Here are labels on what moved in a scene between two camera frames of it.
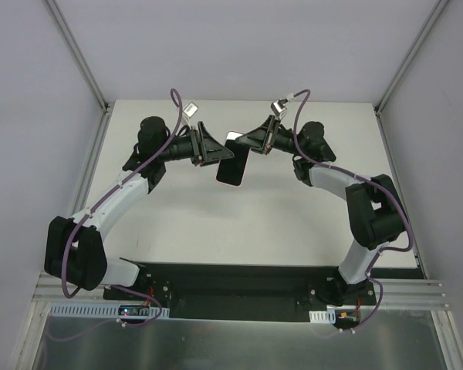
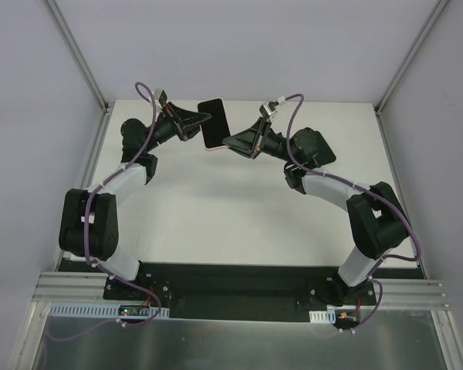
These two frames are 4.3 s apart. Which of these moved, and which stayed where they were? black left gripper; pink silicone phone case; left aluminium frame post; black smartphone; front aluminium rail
Moved: pink silicone phone case; black left gripper; black smartphone
Stayed: front aluminium rail; left aluminium frame post
